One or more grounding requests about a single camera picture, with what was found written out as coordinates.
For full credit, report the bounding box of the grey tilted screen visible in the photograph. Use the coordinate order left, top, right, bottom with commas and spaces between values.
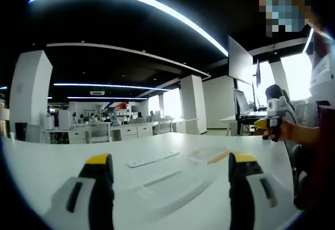
233, 88, 252, 116

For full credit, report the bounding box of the clear yellow-rimmed plastic container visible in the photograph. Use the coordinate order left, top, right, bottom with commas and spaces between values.
186, 146, 231, 166

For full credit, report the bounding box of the grey office chair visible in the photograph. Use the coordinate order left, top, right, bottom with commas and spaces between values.
154, 117, 174, 134
25, 124, 42, 143
87, 122, 112, 144

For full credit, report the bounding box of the person's right hand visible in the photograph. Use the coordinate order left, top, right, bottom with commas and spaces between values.
269, 119, 302, 144

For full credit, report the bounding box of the white chest device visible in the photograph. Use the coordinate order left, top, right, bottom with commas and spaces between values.
308, 32, 335, 102

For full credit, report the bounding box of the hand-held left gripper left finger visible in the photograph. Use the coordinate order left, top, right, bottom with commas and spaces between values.
44, 153, 115, 230

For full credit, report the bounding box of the straight ceiling light strip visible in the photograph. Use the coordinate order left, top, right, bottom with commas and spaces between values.
53, 83, 171, 91
67, 96, 149, 100

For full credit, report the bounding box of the white desk row with drawers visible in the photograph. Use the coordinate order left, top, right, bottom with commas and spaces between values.
40, 117, 200, 144

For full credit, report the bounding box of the clear plastic storage box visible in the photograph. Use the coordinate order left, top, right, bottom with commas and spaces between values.
115, 159, 218, 215

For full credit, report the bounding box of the white power strip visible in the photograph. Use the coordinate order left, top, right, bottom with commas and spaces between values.
127, 151, 181, 168

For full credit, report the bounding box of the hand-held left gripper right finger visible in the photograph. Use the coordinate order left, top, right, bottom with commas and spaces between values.
228, 151, 300, 230

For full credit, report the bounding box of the white square pillar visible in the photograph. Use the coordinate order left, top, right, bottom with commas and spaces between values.
9, 50, 53, 137
179, 74, 208, 136

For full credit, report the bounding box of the large white appliance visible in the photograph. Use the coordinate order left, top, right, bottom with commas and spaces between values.
58, 109, 71, 131

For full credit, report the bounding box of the small white appliance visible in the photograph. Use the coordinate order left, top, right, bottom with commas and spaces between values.
43, 114, 55, 131

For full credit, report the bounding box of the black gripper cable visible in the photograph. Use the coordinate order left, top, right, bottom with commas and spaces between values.
283, 108, 299, 189

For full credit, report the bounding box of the white side desk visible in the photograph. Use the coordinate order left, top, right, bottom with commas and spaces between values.
219, 111, 270, 136

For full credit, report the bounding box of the large black monitor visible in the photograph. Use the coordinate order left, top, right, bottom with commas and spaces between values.
228, 36, 254, 86

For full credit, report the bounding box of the small black monitor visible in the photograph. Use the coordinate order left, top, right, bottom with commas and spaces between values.
255, 59, 263, 88

